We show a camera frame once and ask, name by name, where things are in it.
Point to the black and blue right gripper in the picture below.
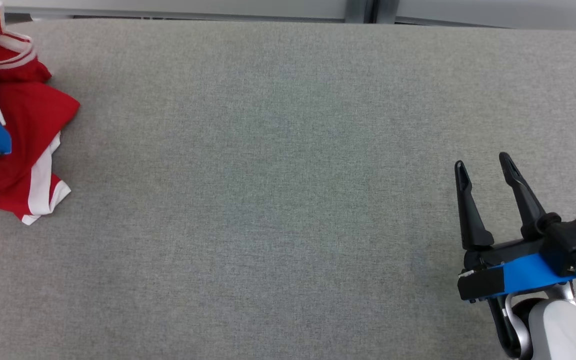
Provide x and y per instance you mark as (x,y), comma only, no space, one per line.
(523,275)

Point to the red shorts with white trim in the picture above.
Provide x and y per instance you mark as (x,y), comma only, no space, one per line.
(23,130)

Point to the grey upholstered fabric platform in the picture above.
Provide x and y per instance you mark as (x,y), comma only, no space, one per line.
(278,190)

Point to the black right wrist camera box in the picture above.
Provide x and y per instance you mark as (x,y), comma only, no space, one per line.
(575,242)

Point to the grey partition post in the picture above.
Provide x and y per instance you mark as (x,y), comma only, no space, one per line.
(370,10)

